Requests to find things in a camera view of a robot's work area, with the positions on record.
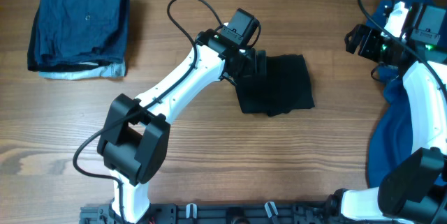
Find black polo shirt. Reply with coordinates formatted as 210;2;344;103
235;54;315;117

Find folded dark blue shorts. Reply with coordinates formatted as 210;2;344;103
36;0;130;66

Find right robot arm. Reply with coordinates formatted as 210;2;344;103
320;57;446;223

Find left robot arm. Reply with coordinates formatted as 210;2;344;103
97;29;267;223

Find folded light denim garment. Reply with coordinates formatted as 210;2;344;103
36;60;126;80

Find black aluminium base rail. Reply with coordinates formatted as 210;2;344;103
79;201;336;224

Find left black cable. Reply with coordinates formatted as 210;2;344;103
72;0;261;223

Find blue polo shirt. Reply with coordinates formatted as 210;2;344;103
365;0;447;188

